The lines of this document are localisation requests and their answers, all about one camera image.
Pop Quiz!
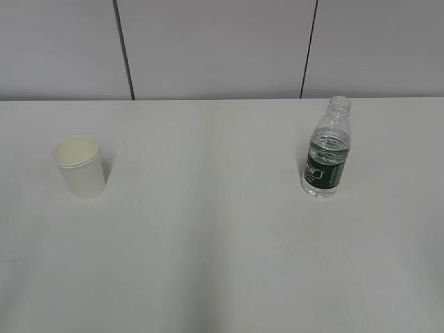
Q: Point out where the clear water bottle green label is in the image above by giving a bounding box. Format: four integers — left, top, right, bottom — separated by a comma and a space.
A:
302, 96, 351, 198

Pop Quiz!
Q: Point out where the white paper cup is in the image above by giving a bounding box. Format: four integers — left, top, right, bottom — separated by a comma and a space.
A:
51, 135, 105, 199

